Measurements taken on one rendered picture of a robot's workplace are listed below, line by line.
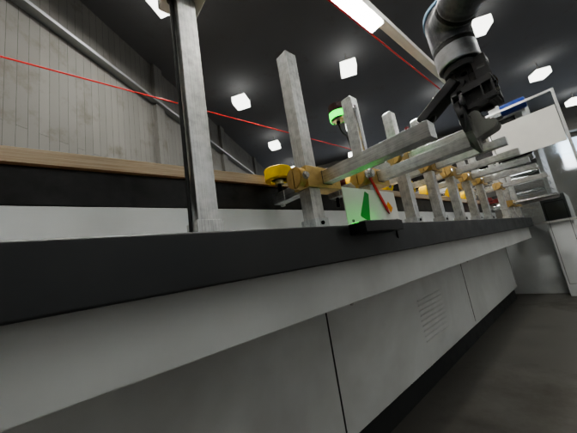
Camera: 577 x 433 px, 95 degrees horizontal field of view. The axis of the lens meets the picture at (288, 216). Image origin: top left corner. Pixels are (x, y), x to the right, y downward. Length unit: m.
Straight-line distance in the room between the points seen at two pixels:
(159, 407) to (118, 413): 0.07
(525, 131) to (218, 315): 3.15
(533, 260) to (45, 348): 3.38
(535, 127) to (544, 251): 1.12
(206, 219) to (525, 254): 3.20
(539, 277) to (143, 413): 3.26
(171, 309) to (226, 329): 0.09
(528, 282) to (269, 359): 2.97
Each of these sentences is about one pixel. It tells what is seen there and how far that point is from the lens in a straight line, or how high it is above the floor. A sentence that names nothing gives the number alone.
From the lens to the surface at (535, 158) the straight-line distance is 3.26.
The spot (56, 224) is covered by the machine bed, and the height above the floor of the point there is 0.77.
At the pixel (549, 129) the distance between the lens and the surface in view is 3.30.
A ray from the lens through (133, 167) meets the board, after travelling 0.66.
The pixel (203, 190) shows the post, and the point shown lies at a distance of 0.45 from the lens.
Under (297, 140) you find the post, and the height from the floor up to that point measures 0.91.
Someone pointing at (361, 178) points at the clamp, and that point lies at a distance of 0.78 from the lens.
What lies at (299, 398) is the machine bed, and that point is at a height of 0.28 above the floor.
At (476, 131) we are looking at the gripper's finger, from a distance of 0.75.
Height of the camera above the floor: 0.63
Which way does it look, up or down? 10 degrees up
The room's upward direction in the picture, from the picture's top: 9 degrees counter-clockwise
